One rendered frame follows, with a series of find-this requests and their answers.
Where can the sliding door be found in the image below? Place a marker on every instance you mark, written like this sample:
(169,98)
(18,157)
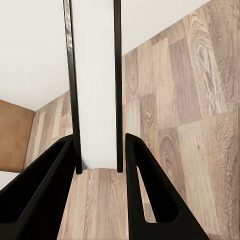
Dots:
(15,128)

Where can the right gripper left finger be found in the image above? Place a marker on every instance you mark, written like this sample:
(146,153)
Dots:
(33,203)

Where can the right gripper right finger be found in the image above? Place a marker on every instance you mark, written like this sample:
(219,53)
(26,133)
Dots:
(174,220)

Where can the hardback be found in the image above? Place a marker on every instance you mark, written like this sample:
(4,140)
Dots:
(93,31)

